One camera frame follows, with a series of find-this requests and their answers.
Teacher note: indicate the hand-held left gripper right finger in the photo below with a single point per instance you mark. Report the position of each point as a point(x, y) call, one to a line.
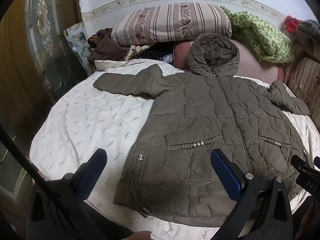
point(225, 172)

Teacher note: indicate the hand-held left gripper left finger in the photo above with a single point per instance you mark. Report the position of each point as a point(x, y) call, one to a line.
point(92, 170)

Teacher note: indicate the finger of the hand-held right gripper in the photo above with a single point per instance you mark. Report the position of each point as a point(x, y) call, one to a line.
point(308, 177)
point(317, 162)

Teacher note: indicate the olive quilted hooded jacket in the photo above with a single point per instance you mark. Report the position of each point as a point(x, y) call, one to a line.
point(200, 105)

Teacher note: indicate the person's left hand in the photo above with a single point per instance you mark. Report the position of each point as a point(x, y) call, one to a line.
point(141, 236)

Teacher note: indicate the white leaf-print quilt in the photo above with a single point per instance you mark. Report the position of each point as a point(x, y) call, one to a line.
point(87, 117)

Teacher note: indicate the brown striped cushion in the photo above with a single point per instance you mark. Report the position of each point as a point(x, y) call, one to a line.
point(307, 80)

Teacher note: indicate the brown cloth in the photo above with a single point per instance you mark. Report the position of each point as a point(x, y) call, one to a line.
point(107, 48)

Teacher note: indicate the cream floral cloth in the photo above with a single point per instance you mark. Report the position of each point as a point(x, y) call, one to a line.
point(133, 51)

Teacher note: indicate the clear plastic bag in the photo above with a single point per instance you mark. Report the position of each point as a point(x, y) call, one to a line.
point(167, 58)

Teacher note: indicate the floral printed bag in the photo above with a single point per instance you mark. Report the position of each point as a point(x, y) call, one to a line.
point(78, 40)

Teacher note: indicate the dark cloth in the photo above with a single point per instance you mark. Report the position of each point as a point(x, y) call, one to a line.
point(152, 53)

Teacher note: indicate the grey knit hat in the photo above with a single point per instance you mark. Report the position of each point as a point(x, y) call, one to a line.
point(308, 30)

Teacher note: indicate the green patterned blanket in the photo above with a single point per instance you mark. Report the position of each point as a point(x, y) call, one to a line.
point(262, 35)

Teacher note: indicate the decorated glass door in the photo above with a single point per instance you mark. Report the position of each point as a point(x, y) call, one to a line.
point(47, 37)

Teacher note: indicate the red cloth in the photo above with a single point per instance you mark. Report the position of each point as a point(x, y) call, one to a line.
point(291, 23)

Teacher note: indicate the striped floral folded quilt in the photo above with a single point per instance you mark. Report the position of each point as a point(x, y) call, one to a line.
point(170, 22)

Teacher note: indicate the wooden door frame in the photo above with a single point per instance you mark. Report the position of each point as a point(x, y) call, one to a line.
point(15, 62)

